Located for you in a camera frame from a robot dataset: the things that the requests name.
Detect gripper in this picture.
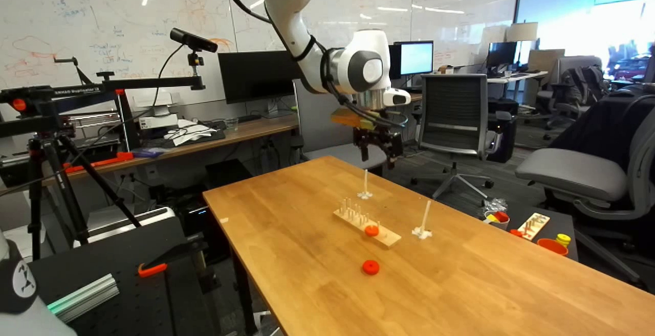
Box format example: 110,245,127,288
353,126,405,170

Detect wooden base with pegs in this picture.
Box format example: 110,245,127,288
333,197,403,248

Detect white peg on foot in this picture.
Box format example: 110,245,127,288
412,200,433,240
357,169,374,200

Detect black mesh office chair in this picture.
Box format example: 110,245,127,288
411,73,506,202

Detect lit monitor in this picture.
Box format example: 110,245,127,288
388,40,435,81

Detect crumpled clear plastic bag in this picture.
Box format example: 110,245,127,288
482,197,509,214

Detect black computer tower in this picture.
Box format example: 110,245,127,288
486,98,519,164

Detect cup of coloured pieces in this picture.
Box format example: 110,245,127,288
483,210,511,231

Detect long wooden desk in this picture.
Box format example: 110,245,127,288
41,113,300,187

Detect large black monitor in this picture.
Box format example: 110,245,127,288
218,50,303,105

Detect dark monitor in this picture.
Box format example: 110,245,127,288
486,41,519,71

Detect white desk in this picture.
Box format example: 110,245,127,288
486,70,549,102

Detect small wooden peg board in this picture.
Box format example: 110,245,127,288
516,212,551,241

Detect heap of white papers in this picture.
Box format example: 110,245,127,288
170,119,219,147

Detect white lamp shade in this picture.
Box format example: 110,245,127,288
506,21,539,43

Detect grey office chair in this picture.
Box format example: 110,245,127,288
515,93,655,286

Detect orange bowl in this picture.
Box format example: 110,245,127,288
536,238,569,257

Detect black side table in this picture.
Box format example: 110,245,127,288
481,205,579,263

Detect white device box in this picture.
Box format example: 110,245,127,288
138,113,179,131

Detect orange and black clamp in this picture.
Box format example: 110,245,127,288
137,238,209,279

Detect orange bar clamp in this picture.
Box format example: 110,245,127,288
63,151,135,174

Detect window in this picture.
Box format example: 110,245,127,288
537,0,655,83

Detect whiteboard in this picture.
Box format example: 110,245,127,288
0,0,520,122

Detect aluminium profile bar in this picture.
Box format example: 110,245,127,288
48,273,120,323

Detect camera on tripod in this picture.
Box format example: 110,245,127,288
0,28,219,261

